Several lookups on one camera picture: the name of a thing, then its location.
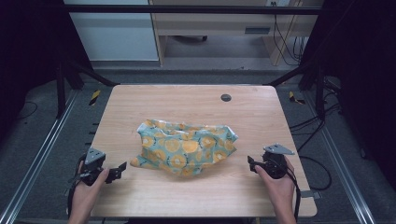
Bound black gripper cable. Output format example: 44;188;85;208
283;167;303;222
66;178;82;219

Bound person's right hand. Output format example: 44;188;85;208
254;157;297;211

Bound black cables at desk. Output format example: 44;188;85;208
272;13;308;67

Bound thin black floor cable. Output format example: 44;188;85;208
16;100;39;121

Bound white cabinet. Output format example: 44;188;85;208
63;0;160;62

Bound black floor cable bundle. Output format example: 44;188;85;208
289;102;343;154

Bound black frame post with strut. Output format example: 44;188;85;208
266;60;327;121
55;58;121;119

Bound yellow black tape marker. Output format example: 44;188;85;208
89;89;102;107
288;91;306;105

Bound person's left hand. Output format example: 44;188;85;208
69;161;110;209

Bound grey metal table bracket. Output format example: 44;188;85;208
300;189;322;201

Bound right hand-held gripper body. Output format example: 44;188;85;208
261;143;295;180

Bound black looped floor cable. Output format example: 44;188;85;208
298;154;333;192

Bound black curtain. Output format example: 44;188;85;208
0;0;94;141
300;0;396;190

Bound green cloth with orange print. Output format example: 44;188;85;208
130;119;239;177

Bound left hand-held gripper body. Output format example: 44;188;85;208
78;147;110;187

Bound aluminium floor rail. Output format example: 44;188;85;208
0;89;79;224
302;91;377;224

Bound black horizontal frame bar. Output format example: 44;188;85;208
61;4;323;16

